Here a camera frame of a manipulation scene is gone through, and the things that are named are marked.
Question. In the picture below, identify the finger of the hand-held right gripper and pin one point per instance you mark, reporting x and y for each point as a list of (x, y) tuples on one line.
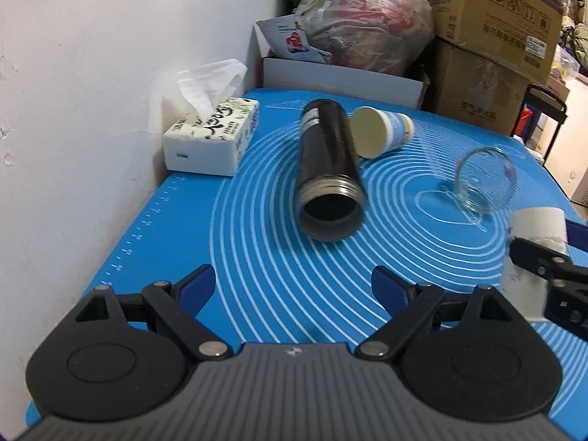
[(578, 235), (546, 264)]

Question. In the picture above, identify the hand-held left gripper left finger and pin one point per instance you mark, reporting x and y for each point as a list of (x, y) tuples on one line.
[(198, 285)]

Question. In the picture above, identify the white cabinet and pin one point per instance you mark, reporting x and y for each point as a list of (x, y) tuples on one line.
[(574, 138)]

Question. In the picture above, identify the blue and white paper cup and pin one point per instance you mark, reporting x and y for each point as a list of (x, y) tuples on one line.
[(374, 131)]

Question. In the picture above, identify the white cardboard box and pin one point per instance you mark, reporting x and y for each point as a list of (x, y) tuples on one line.
[(340, 78)]

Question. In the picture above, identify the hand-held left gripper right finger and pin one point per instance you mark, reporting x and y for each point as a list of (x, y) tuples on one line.
[(387, 290)]

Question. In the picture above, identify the clear glass cup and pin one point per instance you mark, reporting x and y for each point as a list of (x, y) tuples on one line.
[(484, 179)]

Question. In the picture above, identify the blue silicone mat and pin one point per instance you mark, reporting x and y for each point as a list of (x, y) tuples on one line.
[(285, 266)]

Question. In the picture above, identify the red packet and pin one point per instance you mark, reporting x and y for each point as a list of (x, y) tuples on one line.
[(522, 121)]

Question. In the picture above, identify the black thermos cup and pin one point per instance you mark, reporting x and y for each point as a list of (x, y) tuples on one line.
[(327, 156)]

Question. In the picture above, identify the plain white paper cup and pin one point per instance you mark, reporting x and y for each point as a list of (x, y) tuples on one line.
[(528, 294)]

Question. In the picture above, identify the white tissue pack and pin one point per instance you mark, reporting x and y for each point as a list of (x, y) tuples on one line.
[(211, 140)]

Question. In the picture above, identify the clear plastic bag red contents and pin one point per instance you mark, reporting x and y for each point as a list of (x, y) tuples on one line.
[(367, 23)]

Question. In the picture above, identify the black metal chair frame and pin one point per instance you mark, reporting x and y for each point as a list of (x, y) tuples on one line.
[(546, 101)]

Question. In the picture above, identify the large brown cardboard box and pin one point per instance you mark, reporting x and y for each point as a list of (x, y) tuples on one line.
[(496, 9)]

